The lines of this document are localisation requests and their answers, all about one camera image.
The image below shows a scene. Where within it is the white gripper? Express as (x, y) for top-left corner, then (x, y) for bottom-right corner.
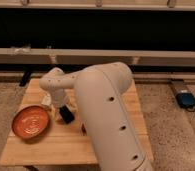
(51, 89), (68, 120)

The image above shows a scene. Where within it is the black eraser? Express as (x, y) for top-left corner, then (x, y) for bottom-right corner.
(59, 106), (75, 124)

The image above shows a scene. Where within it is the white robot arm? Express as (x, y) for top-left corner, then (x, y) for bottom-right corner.
(40, 62), (153, 171)

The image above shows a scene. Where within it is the white bottle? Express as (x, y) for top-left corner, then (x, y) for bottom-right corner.
(41, 95), (52, 110)

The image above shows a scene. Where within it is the orange bowl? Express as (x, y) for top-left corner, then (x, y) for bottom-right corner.
(12, 106), (50, 140)

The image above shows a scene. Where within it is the wooden table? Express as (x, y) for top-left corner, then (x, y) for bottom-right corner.
(0, 83), (154, 166)

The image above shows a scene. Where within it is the blue device on floor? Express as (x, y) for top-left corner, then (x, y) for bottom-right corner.
(176, 93), (195, 108)

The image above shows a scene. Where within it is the long wooden bench rail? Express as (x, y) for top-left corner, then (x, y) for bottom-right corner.
(0, 47), (195, 67)

